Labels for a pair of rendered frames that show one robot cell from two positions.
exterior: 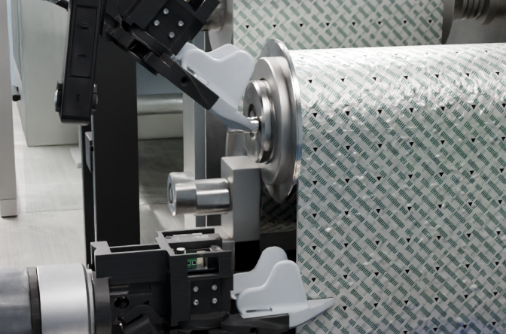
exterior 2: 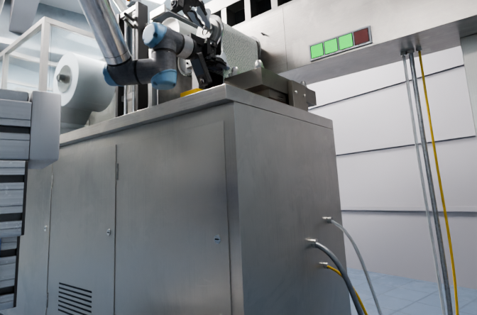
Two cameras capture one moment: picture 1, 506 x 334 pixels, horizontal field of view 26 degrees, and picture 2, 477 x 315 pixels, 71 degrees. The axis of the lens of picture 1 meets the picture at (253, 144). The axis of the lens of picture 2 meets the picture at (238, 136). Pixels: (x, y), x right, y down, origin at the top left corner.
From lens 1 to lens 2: 104 cm
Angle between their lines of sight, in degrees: 43
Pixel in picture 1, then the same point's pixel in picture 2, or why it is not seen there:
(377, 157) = (233, 40)
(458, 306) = not seen: hidden behind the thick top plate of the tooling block
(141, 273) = (199, 41)
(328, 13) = not seen: hidden behind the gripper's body
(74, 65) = not seen: outside the picture
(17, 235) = not seen: hidden behind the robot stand
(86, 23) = not seen: outside the picture
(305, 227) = (223, 49)
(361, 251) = (232, 59)
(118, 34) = not seen: outside the picture
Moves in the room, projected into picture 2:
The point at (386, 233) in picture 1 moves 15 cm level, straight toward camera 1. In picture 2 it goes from (236, 57) to (256, 42)
